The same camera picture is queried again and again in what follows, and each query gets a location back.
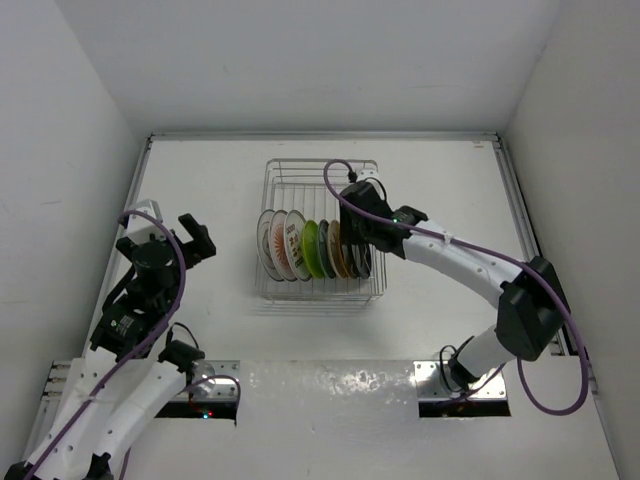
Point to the white plate dark pattern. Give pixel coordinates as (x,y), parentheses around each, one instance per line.
(263,248)

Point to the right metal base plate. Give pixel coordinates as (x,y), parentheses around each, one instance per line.
(431,387)

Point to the aluminium table frame rail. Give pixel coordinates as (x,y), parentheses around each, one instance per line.
(340,172)

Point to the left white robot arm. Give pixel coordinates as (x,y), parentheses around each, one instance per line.
(133,366)

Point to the white plate orange flower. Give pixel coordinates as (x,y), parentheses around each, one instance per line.
(277,246)

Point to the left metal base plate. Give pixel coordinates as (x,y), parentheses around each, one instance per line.
(213,380)

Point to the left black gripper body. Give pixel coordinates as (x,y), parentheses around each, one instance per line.
(178,253)

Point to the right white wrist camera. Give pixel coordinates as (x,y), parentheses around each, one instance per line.
(366,174)

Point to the metal wire dish rack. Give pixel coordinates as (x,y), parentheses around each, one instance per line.
(299,184)

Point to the yellow gold patterned plate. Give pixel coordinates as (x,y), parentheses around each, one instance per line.
(348,258)

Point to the dark grey blue plate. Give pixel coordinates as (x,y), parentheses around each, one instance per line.
(322,249)

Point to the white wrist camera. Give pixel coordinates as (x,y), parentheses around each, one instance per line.
(139,229)
(366,174)

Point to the green plate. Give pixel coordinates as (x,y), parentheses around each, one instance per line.
(310,249)

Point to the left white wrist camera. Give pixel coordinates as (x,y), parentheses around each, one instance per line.
(139,229)

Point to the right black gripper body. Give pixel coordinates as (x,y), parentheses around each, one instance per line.
(354,229)

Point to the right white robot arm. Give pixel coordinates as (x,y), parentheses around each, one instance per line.
(527,316)

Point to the beige cream plate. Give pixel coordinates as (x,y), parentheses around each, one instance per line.
(335,252)

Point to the metal base plate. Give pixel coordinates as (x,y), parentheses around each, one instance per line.
(431,387)
(213,380)

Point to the white plate colourful print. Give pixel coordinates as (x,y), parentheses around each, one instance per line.
(293,229)

